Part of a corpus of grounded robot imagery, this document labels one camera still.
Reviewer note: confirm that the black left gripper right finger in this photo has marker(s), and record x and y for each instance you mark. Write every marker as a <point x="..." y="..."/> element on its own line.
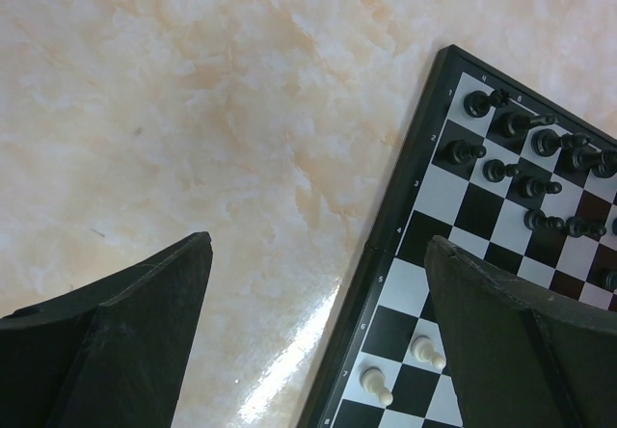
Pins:
<point x="519" y="354"/>

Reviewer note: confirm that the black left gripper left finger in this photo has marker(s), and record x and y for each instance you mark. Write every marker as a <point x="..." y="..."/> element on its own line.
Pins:
<point x="112" y="353"/>

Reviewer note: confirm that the black tall chess piece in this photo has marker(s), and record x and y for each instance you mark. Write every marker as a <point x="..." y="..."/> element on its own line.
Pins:
<point x="513" y="124"/>

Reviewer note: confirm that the black corner chess piece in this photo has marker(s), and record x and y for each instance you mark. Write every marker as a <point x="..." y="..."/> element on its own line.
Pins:
<point x="478" y="104"/>

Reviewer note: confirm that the white pawn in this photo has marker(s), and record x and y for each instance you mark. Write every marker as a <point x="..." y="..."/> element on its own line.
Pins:
<point x="373" y="382"/>
<point x="424" y="350"/>

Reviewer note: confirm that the white pawn far left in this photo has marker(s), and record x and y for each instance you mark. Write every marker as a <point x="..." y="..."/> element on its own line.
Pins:
<point x="373" y="382"/>

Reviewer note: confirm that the black and grey chessboard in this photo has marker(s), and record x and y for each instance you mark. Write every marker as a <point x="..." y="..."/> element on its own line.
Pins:
<point x="565" y="242"/>

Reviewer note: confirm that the black pawn near corner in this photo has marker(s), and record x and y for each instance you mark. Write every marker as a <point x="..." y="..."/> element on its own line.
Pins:
<point x="462" y="151"/>

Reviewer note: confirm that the black back row piece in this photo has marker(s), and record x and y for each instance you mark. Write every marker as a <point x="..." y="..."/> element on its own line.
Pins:
<point x="547" y="142"/>

